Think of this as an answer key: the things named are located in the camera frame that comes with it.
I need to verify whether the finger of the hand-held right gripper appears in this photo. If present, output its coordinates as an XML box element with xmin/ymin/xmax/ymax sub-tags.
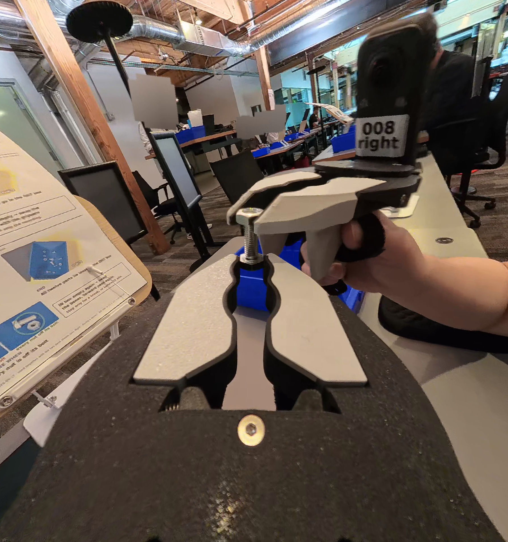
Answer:
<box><xmin>253</xmin><ymin>176</ymin><xmax>387</xmax><ymax>235</ymax></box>
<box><xmin>225</xmin><ymin>169</ymin><xmax>323</xmax><ymax>226</ymax></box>

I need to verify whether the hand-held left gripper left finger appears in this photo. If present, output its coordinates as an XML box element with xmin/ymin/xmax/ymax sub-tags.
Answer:
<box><xmin>132</xmin><ymin>254</ymin><xmax>240</xmax><ymax>387</ymax></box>

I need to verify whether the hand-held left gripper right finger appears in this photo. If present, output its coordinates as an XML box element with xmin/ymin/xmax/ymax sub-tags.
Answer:
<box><xmin>262</xmin><ymin>253</ymin><xmax>369</xmax><ymax>389</ymax></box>

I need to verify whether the large steel hex nut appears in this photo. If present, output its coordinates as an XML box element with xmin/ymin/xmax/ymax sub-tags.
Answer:
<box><xmin>235</xmin><ymin>207</ymin><xmax>264</xmax><ymax>226</ymax></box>

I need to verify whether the thick short steel bolt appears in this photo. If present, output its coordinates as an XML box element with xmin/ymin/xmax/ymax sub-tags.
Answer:
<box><xmin>239</xmin><ymin>224</ymin><xmax>262</xmax><ymax>264</ymax></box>

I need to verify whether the blue plastic bin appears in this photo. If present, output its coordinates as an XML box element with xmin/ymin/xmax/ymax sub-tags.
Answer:
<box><xmin>176</xmin><ymin>126</ymin><xmax>206</xmax><ymax>145</ymax></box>
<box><xmin>235</xmin><ymin>239</ymin><xmax>365</xmax><ymax>315</ymax></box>
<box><xmin>331</xmin><ymin>127</ymin><xmax>357</xmax><ymax>154</ymax></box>

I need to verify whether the person's right forearm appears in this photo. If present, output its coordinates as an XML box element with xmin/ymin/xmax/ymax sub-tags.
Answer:
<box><xmin>425</xmin><ymin>254</ymin><xmax>508</xmax><ymax>339</ymax></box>

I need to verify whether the person's right hand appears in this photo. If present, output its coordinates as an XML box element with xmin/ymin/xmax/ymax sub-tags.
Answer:
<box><xmin>301</xmin><ymin>209</ymin><xmax>439</xmax><ymax>303</ymax></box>

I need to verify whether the black floor lamp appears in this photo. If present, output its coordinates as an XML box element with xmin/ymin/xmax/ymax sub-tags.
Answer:
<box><xmin>65</xmin><ymin>0</ymin><xmax>155</xmax><ymax>136</ymax></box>
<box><xmin>306</xmin><ymin>65</ymin><xmax>327</xmax><ymax>128</ymax></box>

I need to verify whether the wooden top desk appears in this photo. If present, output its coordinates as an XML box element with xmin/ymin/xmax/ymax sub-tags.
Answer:
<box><xmin>145</xmin><ymin>129</ymin><xmax>238</xmax><ymax>159</ymax></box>

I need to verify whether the display screen on black stand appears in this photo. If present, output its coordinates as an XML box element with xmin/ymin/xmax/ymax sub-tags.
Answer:
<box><xmin>146</xmin><ymin>130</ymin><xmax>228</xmax><ymax>272</ymax></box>

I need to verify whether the wooden display board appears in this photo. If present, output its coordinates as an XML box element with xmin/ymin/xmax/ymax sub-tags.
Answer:
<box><xmin>0</xmin><ymin>195</ymin><xmax>154</xmax><ymax>428</ymax></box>

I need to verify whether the black office chair with armrests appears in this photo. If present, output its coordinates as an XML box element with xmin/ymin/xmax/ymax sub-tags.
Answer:
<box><xmin>131</xmin><ymin>169</ymin><xmax>183</xmax><ymax>245</ymax></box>

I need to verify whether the laminated instruction sheet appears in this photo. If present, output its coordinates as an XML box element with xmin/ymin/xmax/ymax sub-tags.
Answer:
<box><xmin>0</xmin><ymin>119</ymin><xmax>149</xmax><ymax>409</ymax></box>

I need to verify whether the white stand base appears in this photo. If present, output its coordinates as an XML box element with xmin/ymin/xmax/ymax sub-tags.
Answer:
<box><xmin>23</xmin><ymin>339</ymin><xmax>115</xmax><ymax>447</ymax></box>

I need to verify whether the wooden support post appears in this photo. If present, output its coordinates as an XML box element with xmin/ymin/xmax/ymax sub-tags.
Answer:
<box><xmin>13</xmin><ymin>0</ymin><xmax>172</xmax><ymax>255</ymax></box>
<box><xmin>254</xmin><ymin>44</ymin><xmax>276</xmax><ymax>111</ymax></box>

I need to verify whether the silver ventilation duct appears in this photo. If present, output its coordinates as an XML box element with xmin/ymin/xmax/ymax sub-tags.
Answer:
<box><xmin>0</xmin><ymin>0</ymin><xmax>280</xmax><ymax>58</ymax></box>

